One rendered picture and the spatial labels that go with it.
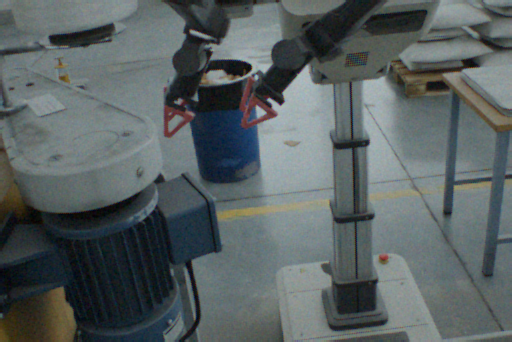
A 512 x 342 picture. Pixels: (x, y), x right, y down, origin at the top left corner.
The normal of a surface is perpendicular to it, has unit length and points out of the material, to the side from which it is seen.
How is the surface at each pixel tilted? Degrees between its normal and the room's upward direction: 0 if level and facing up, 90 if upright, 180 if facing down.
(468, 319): 0
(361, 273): 90
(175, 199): 1
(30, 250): 0
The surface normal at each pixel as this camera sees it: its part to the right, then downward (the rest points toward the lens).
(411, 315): -0.10, -0.88
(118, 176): 0.62, 0.31
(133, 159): 0.80, 0.22
